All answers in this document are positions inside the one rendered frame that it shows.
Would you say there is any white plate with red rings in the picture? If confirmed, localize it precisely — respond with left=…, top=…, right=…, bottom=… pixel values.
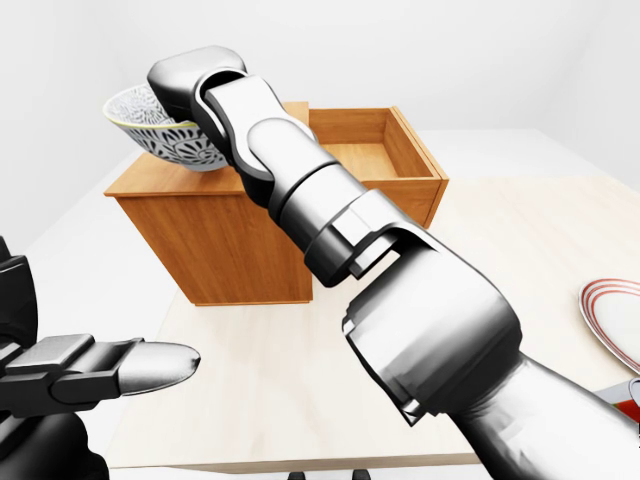
left=578, top=277, right=640, bottom=376

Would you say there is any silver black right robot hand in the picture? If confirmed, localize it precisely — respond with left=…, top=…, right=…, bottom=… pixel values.
left=146, top=44, right=250, bottom=124

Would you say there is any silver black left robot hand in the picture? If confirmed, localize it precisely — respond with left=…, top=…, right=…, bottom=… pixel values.
left=0, top=234, right=203, bottom=415

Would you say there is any red printed tin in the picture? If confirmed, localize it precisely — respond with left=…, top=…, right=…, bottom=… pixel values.
left=595, top=378, right=640, bottom=424

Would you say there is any open wooden drawer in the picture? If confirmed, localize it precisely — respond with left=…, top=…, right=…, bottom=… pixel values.
left=307, top=104, right=450, bottom=232

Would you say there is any black white patterned bowl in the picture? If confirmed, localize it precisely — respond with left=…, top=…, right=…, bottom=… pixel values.
left=102, top=83, right=233, bottom=174

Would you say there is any wooden cabinet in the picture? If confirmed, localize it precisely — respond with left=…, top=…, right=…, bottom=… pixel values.
left=103, top=101, right=315, bottom=308

